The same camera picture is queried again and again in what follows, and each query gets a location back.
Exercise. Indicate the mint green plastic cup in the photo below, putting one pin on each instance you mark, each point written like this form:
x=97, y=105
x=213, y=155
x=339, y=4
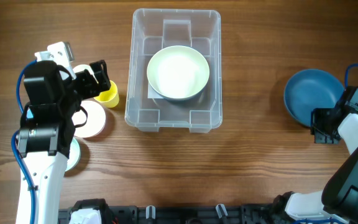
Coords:
x=74, y=156

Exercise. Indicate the cream plastic cup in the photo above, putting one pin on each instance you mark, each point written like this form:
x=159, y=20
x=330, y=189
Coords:
x=83, y=67

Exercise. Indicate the cream white bowl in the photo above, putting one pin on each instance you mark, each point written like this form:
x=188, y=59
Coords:
x=178, y=71

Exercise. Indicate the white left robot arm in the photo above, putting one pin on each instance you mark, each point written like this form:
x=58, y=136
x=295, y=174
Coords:
x=41, y=146

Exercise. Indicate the pink plastic cup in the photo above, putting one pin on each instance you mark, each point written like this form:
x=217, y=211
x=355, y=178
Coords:
x=94, y=121

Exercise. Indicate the blue bowl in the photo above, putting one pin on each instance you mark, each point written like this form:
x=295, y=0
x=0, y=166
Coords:
x=184, y=99
x=310, y=89

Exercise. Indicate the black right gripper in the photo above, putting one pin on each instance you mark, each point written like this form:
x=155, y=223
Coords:
x=316, y=121

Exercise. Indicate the white label in bin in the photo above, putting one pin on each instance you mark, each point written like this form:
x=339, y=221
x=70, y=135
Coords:
x=152, y=94

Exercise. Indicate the clear plastic storage bin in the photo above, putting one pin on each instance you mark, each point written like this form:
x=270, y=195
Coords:
x=155, y=29

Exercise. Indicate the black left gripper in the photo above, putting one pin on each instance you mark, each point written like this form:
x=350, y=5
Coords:
x=94, y=87

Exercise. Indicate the yellow plastic cup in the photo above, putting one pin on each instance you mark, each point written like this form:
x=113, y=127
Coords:
x=110, y=98

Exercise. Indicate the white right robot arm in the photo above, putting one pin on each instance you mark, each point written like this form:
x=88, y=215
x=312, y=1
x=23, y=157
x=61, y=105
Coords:
x=338, y=201

